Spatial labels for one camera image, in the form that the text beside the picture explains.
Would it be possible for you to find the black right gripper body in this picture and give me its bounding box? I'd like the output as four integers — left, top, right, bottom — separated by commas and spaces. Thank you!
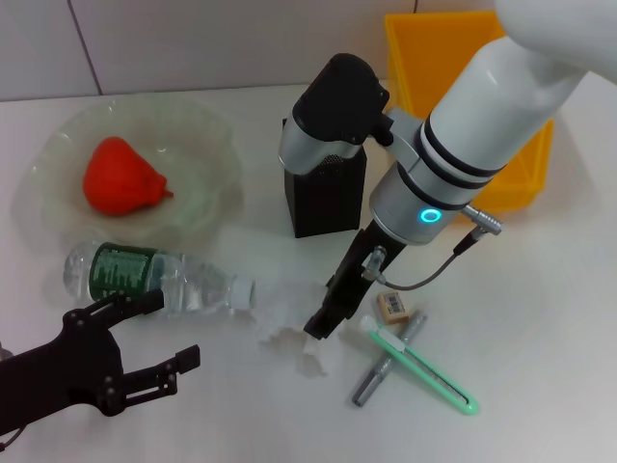
325, 225, 407, 313

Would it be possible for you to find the black mesh pen holder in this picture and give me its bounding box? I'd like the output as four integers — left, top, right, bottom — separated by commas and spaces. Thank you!
282, 115, 367, 239

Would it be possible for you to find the clear green-label water bottle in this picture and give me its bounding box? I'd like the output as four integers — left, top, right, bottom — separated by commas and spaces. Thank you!
62, 240, 256, 319

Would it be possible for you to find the red-orange orange fruit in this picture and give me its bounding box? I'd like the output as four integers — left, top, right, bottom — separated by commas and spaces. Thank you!
82, 136, 174, 219

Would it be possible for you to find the left gripper cable with plug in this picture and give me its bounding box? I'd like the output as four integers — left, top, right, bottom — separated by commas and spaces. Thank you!
0, 340, 23, 448

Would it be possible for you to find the grey marker pen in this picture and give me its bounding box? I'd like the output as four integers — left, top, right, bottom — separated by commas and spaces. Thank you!
350, 311, 429, 407

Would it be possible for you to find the yellow plastic bin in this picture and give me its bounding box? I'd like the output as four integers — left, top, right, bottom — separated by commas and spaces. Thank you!
384, 12, 554, 223

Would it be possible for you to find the right wrist camera housing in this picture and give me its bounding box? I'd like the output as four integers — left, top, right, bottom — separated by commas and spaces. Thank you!
278, 52, 391, 175

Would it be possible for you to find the right gripper cable with plugs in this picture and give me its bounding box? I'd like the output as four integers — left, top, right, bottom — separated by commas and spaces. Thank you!
363, 203, 503, 290

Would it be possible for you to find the white paper ball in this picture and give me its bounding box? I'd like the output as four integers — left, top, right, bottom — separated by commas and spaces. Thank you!
250, 278, 358, 377

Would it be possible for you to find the beige eraser with barcode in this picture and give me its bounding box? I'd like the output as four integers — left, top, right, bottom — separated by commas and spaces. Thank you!
375, 289, 411, 325

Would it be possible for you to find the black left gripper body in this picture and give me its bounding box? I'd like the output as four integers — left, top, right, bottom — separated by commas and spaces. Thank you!
0, 307, 128, 428

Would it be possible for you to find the pale green glass fruit plate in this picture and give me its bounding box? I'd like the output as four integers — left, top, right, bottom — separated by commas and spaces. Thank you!
16, 95, 246, 245

